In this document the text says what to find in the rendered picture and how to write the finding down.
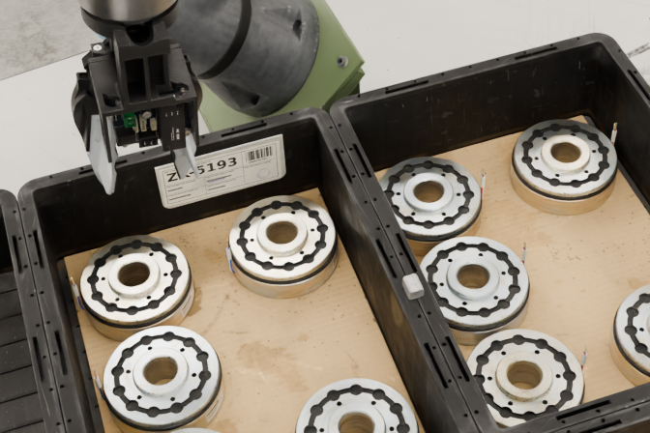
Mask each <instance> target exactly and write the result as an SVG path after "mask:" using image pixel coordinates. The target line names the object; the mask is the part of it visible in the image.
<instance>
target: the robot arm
mask: <svg viewBox="0 0 650 433"><path fill-rule="evenodd" d="M77 2H78V3H79V5H80V10H81V16H82V19H83V21H84V23H85V24H86V25H87V26H88V27H89V28H90V29H91V30H92V31H94V32H95V33H96V35H97V36H98V37H99V38H100V39H102V40H103V42H101V43H90V45H91V50H90V51H89V52H88V53H87V54H86V55H84V56H83V57H82V58H81V60H82V64H83V68H84V69H85V70H86V72H77V73H76V84H75V86H74V90H73V93H72V99H71V108H72V114H73V117H74V123H75V125H76V127H77V129H78V131H79V133H80V135H81V137H82V140H83V143H84V146H85V150H86V153H87V156H88V158H89V160H90V162H91V165H92V167H93V170H94V172H95V174H96V176H97V178H98V179H99V181H100V182H101V184H102V185H103V186H104V189H105V191H106V193H107V194H109V195H111V193H112V192H116V186H117V178H118V174H117V170H116V166H115V162H116V160H117V159H118V153H117V149H116V144H117V146H118V147H121V146H122V147H123V148H126V147H128V146H129V145H132V144H135V143H138V144H139V148H144V147H150V146H156V145H159V142H158V139H159V140H160V141H161V144H162V150H163V151H164V152H167V151H170V154H171V157H172V160H173V163H174V166H175V169H176V172H177V175H178V177H179V180H182V179H185V177H186V175H187V174H188V172H189V170H190V168H191V167H192V171H193V173H194V175H195V177H196V178H198V177H199V172H198V168H197V165H196V162H195V159H194V155H195V151H196V147H198V146H200V143H199V125H198V110H199V107H200V105H201V103H202V99H203V93H202V89H201V86H200V83H199V80H200V81H201V82H202V83H203V84H205V85H206V86H207V87H208V88H209V89H210V90H211V91H212V92H213V93H214V94H215V95H216V96H217V97H219V98H220V99H221V100H222V101H223V102H224V103H225V104H226V105H228V106H229V107H231V108H232V109H234V110H236V111H239V112H241V113H244V114H247V115H249V116H252V117H263V116H268V115H271V114H273V113H275V112H277V111H279V110H280V109H282V108H283V107H285V106H286V105H287V104H288V103H289V102H290V101H291V100H292V99H293V98H294V97H295V96H296V95H297V94H298V92H299V91H300V90H301V88H302V87H303V85H304V83H305V82H306V80H307V78H308V76H309V74H310V71H311V69H312V66H313V63H314V60H315V57H316V53H317V49H318V44H319V21H318V16H317V12H316V9H315V7H314V5H313V3H312V2H311V0H77ZM198 79H199V80H198Z"/></svg>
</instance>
